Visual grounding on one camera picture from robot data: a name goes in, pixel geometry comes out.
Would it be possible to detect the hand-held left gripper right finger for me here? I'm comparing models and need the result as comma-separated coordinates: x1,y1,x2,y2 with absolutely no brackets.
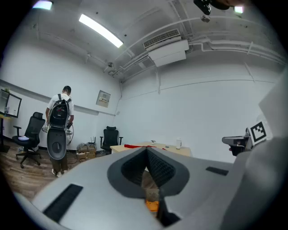
146,147,235,230

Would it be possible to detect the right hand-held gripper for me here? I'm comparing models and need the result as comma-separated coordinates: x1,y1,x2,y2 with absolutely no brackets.
221,121,274,157

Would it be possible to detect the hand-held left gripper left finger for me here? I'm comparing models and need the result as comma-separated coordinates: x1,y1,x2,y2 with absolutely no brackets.
31,146,163,230

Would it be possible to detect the red t-shirt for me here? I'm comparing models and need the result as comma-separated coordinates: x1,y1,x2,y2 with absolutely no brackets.
123,143,158,150

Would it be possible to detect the cardboard box stack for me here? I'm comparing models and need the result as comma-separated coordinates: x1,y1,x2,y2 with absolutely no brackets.
76,142,98,160

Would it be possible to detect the woven laundry basket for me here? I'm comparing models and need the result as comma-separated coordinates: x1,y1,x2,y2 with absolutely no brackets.
145,188,160,213

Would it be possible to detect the orange cloth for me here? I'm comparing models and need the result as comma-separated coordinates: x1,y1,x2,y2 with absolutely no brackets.
146,199,159,212

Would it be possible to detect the black office chair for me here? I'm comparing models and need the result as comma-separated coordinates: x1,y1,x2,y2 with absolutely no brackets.
99,126,124,154
12,111,46,169

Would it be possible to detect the white ceiling air conditioner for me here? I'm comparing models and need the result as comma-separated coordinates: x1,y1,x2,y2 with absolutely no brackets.
142,28,190,68

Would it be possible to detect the black framed whiteboard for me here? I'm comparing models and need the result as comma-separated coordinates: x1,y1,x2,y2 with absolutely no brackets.
0,88,23,119

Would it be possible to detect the grey wall electrical panel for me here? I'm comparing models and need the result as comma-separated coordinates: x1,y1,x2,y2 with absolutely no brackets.
96,89,112,109

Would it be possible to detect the black head-worn camera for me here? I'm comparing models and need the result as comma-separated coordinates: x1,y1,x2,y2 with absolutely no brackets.
193,0,212,16

